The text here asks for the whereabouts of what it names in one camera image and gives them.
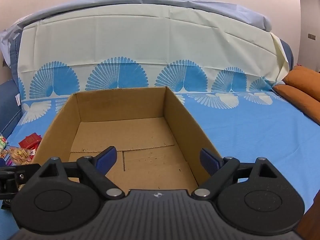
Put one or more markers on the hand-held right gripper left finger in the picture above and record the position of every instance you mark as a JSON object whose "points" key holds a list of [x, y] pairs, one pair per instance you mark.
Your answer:
{"points": [[108, 158]]}

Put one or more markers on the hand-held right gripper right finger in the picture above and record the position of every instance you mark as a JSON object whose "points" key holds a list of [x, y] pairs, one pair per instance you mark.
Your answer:
{"points": [[210, 163]]}

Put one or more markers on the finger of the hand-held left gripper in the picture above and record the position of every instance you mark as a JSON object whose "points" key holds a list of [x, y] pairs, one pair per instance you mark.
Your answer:
{"points": [[17, 172]]}

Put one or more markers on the clear bag of cookies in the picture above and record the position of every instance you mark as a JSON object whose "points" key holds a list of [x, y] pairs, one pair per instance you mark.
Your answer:
{"points": [[18, 154]]}

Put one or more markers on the brown cardboard box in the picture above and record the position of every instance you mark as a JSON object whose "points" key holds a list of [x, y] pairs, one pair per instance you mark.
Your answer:
{"points": [[130, 135]]}

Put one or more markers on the green and white snack packet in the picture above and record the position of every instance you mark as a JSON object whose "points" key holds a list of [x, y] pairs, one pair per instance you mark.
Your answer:
{"points": [[3, 142]]}

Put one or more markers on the red snack packet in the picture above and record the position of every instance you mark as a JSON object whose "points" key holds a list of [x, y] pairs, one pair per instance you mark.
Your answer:
{"points": [[29, 141]]}

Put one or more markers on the orange pillow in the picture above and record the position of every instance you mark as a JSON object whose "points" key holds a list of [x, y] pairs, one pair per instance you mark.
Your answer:
{"points": [[305, 78], [297, 97]]}

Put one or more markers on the cream and blue printed bedsheet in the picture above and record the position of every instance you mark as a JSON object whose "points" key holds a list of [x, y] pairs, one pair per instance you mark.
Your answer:
{"points": [[150, 42]]}

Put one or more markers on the light blue sheet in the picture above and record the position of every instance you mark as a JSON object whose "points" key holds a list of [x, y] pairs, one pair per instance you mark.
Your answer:
{"points": [[225, 12]]}

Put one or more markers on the wall switch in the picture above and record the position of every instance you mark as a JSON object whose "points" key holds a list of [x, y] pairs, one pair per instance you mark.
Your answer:
{"points": [[312, 36]]}

